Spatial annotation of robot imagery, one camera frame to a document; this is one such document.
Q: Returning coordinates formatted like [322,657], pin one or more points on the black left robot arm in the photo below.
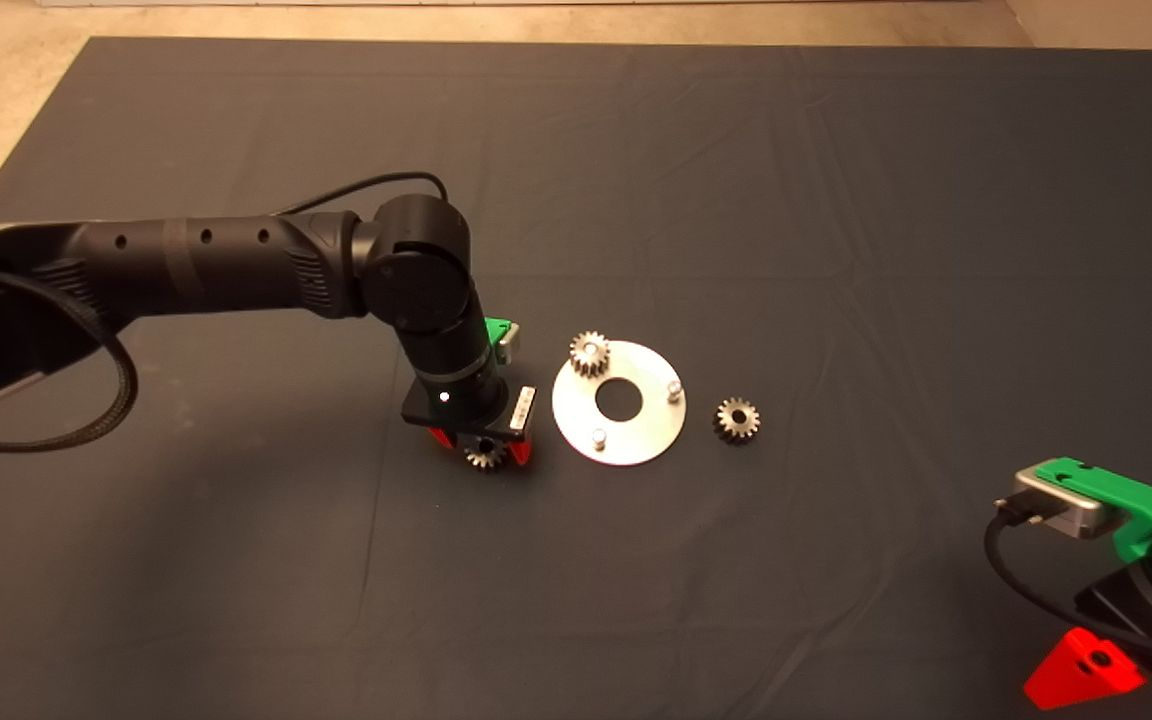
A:
[236,265]

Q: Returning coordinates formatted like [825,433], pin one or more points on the dark grey table cloth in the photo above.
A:
[836,200]

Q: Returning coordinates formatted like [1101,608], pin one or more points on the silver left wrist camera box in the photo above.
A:
[508,348]

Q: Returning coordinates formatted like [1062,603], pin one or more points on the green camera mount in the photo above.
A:
[498,330]
[1136,505]

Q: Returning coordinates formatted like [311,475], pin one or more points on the round metal carrier plate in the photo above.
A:
[636,435]

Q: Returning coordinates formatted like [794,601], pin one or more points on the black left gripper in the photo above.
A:
[461,405]

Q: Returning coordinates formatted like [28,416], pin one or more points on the small steel planetary gear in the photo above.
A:
[736,420]
[485,457]
[589,354]

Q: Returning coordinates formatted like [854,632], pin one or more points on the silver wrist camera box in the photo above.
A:
[1061,510]
[508,348]

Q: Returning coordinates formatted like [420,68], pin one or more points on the green right camera mount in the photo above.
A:
[1136,505]

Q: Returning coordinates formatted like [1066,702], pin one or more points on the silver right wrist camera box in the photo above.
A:
[1061,510]

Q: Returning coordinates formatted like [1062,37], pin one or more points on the green left camera mount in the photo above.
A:
[498,330]

